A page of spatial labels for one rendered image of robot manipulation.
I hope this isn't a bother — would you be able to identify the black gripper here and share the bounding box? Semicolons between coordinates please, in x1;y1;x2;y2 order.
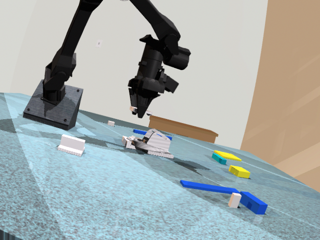
127;57;166;119

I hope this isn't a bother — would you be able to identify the yellow flat plate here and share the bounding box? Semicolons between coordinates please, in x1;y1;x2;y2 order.
214;150;242;161

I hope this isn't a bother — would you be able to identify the yellow rectangular block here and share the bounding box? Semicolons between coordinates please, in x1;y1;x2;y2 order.
228;165;250;178

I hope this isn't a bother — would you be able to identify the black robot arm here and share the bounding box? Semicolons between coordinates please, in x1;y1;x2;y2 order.
40;0;191;106

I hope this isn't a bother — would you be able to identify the cyan flat bar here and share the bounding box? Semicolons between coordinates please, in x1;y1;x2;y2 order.
212;153;227;165

